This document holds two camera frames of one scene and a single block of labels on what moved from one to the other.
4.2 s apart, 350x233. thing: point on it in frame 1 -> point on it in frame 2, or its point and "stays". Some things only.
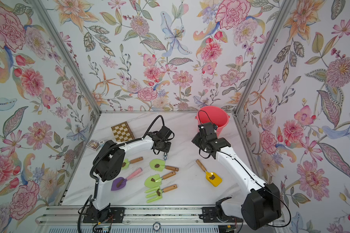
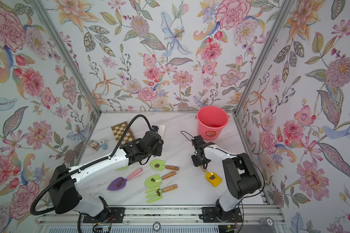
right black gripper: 197,139 -> 196,162
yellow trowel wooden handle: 210,176 stays
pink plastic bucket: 210,114 stays
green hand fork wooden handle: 158,194 stays
